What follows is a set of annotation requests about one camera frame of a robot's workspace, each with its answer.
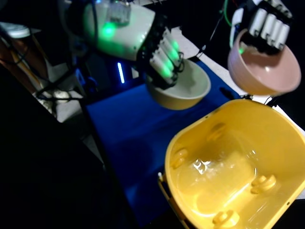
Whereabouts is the large pink bowl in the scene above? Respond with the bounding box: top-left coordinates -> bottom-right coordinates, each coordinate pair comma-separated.
227,28 -> 302,96

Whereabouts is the short blue light strip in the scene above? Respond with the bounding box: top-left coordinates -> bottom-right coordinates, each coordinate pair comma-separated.
117,62 -> 125,84

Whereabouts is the wooden stool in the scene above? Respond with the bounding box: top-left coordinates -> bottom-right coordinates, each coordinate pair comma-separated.
0,21 -> 57,96

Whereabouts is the blue table cloth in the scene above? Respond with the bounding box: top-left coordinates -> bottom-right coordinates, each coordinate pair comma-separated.
84,59 -> 241,227

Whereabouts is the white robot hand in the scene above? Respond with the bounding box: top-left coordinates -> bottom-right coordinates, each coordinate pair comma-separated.
229,0 -> 294,56
82,1 -> 186,91

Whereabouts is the small grey bowl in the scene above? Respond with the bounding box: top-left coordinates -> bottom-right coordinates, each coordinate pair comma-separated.
145,59 -> 212,111

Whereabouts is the yellow plastic tub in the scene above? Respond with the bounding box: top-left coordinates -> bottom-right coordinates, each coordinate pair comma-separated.
157,99 -> 305,229

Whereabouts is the thin green cable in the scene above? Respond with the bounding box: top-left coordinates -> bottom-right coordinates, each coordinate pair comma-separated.
219,0 -> 234,27

